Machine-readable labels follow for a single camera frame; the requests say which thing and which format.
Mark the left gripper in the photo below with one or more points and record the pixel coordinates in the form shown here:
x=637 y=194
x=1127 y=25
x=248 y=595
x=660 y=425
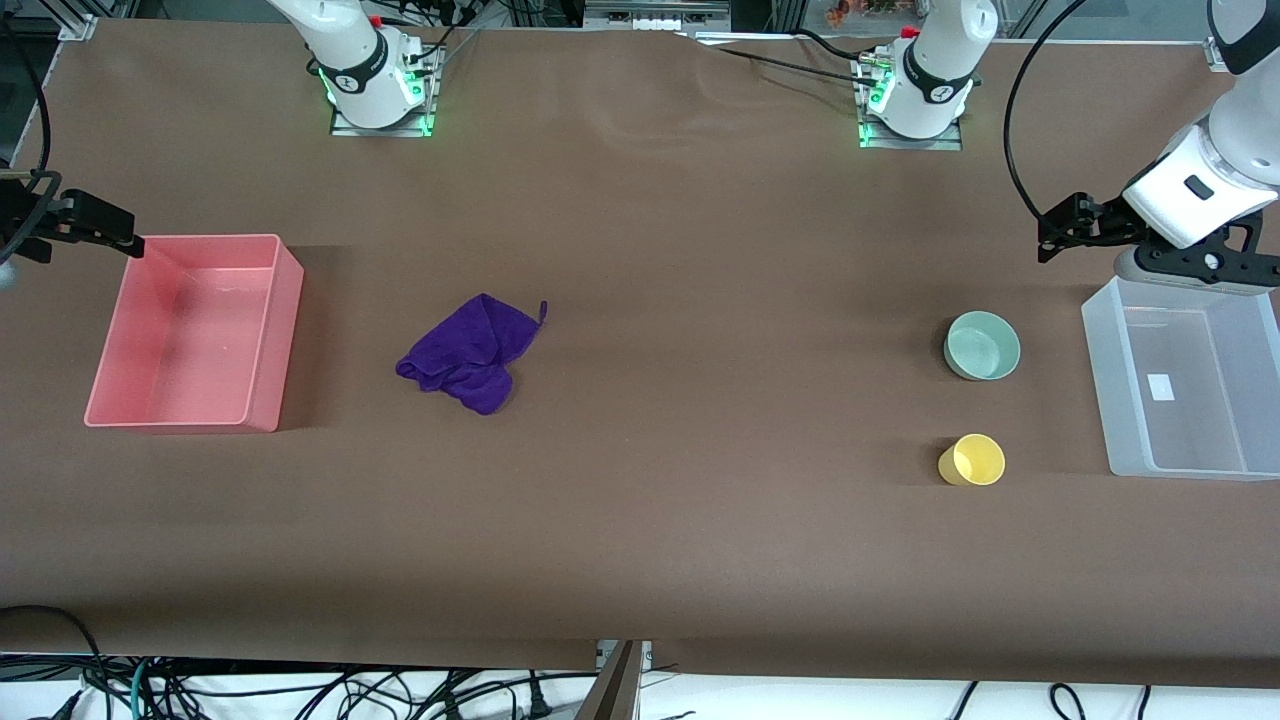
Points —
x=1103 y=222

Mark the yellow plastic cup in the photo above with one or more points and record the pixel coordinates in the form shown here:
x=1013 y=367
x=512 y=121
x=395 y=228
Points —
x=975 y=461

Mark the purple cloth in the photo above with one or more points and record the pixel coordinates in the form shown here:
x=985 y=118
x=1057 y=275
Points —
x=470 y=355

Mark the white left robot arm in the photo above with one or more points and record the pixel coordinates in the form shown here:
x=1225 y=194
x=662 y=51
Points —
x=935 y=70

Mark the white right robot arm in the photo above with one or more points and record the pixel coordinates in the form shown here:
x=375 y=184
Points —
x=360 y=60

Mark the mint green bowl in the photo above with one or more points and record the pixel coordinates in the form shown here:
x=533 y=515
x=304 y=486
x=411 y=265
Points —
x=985 y=347

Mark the pink plastic bin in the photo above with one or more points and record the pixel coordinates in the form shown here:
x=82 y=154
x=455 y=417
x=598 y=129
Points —
x=190 y=345

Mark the white label sticker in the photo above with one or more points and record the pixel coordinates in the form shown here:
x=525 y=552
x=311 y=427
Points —
x=1161 y=387

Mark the translucent white plastic bin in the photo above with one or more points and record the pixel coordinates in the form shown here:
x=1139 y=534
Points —
x=1190 y=390

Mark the white power strip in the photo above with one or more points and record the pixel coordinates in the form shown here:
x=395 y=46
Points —
x=655 y=14

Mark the grey table leg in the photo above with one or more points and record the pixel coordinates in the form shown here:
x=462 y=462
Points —
x=618 y=685

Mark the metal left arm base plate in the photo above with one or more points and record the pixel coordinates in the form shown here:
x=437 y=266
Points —
x=910 y=144

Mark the aluminium frame corner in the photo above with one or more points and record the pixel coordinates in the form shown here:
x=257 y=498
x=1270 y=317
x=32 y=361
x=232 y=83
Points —
x=78 y=20

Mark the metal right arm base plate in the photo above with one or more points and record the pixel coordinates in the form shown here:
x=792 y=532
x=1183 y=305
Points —
x=385 y=132

